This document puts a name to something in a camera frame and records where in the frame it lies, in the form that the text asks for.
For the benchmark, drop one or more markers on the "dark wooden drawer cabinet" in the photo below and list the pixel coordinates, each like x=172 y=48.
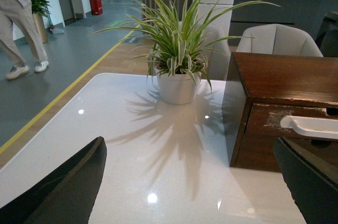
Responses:
x=278 y=80

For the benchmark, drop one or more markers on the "red bin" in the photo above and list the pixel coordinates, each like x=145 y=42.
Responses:
x=96 y=7

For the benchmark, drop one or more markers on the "tall wooden planter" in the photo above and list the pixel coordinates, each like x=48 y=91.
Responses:
x=39 y=25

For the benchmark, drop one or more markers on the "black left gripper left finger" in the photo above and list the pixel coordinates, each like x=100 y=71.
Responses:
x=66 y=195

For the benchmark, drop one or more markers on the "dark chair at right edge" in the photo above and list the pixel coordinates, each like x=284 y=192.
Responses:
x=326 y=38

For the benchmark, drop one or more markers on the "white plant pot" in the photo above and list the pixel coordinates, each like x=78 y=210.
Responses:
x=178 y=89

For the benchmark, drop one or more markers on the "walking person in beige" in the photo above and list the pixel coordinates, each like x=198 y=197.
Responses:
x=19 y=13

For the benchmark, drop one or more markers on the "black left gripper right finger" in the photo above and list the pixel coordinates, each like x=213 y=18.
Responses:
x=311 y=181

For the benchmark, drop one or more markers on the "white drawer handle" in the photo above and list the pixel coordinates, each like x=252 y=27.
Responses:
x=311 y=126

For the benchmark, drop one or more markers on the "beige upholstered chair right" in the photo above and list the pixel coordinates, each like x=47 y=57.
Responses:
x=278 y=39

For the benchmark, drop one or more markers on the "grey counter with white top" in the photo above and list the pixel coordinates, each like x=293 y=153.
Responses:
x=306 y=15

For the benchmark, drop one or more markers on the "green floor plant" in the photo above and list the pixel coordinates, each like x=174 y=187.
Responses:
x=40 y=6

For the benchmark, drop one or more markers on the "green striped spider plant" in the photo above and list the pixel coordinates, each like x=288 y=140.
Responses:
x=168 y=13

